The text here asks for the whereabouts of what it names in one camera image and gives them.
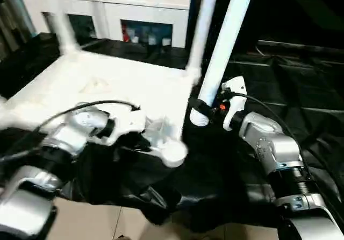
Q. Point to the white plastic table leg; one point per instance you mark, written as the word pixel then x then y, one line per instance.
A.
pixel 203 25
pixel 228 41
pixel 62 19

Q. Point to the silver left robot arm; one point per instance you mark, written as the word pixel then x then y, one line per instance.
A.
pixel 59 143

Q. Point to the black work mat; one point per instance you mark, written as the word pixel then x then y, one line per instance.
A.
pixel 231 186

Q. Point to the dark low shelf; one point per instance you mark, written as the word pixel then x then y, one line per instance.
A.
pixel 301 46

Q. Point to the red bottle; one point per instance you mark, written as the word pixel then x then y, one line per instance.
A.
pixel 127 34

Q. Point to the white cabinet with glass doors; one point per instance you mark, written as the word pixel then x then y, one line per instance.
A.
pixel 107 3

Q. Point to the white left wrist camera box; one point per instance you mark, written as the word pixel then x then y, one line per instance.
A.
pixel 126 124

